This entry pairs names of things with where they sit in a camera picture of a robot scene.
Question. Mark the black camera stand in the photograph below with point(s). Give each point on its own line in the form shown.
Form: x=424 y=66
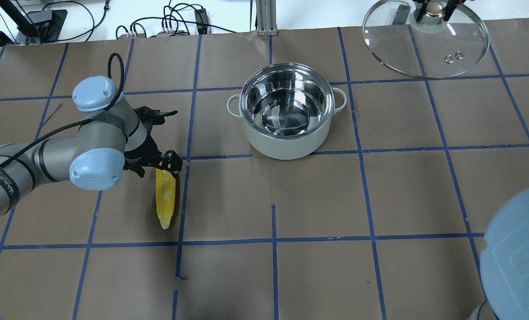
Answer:
x=40 y=27

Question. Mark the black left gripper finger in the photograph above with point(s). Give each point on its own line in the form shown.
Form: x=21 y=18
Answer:
x=159 y=117
x=170 y=162

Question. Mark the pale green steel pot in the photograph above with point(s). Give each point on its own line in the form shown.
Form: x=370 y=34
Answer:
x=286 y=110

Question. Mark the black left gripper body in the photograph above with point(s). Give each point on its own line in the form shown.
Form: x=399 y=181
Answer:
x=145 y=154

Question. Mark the yellow corn cob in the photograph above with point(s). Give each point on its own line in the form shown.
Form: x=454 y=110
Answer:
x=166 y=188

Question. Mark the black power adapter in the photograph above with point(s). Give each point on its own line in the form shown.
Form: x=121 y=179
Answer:
x=202 y=21

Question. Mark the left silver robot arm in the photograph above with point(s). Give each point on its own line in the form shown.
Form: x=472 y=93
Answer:
x=112 y=137

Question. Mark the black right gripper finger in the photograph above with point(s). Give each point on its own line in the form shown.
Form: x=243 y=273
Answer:
x=420 y=10
x=449 y=9

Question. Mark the aluminium frame post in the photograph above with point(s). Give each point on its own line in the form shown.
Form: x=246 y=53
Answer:
x=266 y=22

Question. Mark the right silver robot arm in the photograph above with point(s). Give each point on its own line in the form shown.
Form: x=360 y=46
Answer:
x=504 y=263

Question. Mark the glass pot lid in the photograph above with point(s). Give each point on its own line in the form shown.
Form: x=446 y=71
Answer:
x=424 y=40

